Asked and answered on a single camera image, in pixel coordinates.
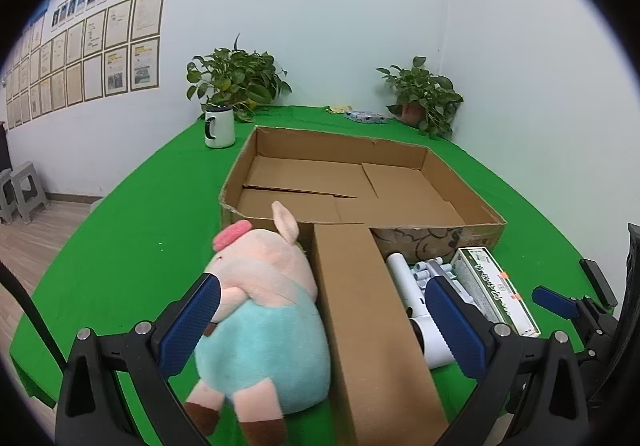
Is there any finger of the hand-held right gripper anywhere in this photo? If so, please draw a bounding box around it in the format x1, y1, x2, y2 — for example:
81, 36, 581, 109
579, 257, 619, 310
531, 286, 618, 352

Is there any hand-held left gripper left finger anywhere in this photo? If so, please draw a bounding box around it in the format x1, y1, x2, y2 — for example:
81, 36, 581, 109
55, 271, 223, 446

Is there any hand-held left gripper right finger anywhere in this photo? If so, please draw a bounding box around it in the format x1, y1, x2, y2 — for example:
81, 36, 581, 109
424, 276, 591, 446

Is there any pink pig plush toy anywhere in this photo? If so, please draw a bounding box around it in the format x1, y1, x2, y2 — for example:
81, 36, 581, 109
184, 200, 333, 439

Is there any long brown cardboard box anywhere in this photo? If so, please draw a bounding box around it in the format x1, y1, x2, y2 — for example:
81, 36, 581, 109
311, 223, 450, 446

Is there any large shallow cardboard box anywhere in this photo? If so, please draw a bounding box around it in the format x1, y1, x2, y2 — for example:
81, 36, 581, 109
219, 125, 508, 267

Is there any green and white carton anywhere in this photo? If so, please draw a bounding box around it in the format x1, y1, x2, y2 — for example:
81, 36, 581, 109
450, 246, 542, 338

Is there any white plastic tube set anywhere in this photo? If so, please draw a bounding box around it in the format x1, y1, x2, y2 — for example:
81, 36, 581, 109
411, 256, 475, 307

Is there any white enamel mug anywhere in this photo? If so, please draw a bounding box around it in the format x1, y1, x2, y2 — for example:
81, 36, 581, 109
204, 107, 236, 149

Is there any grey plastic stool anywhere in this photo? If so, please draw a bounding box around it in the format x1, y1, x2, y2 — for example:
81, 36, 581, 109
0, 169, 16, 225
11, 161, 51, 225

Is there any terracotta plant pot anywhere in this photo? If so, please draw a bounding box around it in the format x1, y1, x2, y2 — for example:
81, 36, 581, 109
400, 101, 427, 128

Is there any patterned tissue pack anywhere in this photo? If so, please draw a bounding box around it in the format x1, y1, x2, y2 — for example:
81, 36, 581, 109
343, 110, 393, 125

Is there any small leafy green plant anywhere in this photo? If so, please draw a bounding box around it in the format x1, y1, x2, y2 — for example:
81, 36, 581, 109
376, 57, 465, 140

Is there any green pothos plant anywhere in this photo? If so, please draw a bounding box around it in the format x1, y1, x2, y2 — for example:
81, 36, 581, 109
186, 33, 292, 123

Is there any black cable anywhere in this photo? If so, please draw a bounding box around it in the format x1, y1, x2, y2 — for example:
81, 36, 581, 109
0, 260, 68, 372

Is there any wall of framed certificates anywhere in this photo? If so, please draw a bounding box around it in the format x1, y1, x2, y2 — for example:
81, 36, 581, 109
4, 0, 167, 131

